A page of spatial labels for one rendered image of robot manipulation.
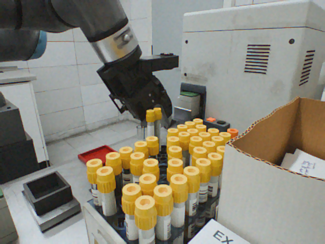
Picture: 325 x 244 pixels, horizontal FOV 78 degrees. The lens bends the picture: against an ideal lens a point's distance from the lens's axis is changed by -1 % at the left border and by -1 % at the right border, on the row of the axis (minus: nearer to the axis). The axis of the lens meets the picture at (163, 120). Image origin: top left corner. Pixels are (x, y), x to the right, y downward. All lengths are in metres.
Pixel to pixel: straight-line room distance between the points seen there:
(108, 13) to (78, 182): 0.28
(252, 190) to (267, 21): 0.35
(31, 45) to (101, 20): 0.36
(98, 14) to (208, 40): 0.27
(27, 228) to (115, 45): 0.28
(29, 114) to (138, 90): 1.68
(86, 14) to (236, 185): 0.29
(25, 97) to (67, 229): 1.71
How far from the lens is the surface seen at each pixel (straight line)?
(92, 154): 0.48
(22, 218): 0.37
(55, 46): 2.67
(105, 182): 0.20
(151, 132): 0.39
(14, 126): 0.61
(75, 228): 0.32
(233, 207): 0.21
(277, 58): 0.46
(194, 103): 0.53
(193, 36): 0.55
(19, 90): 1.96
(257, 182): 0.18
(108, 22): 0.34
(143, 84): 0.39
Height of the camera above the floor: 1.10
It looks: 20 degrees down
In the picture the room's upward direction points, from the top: straight up
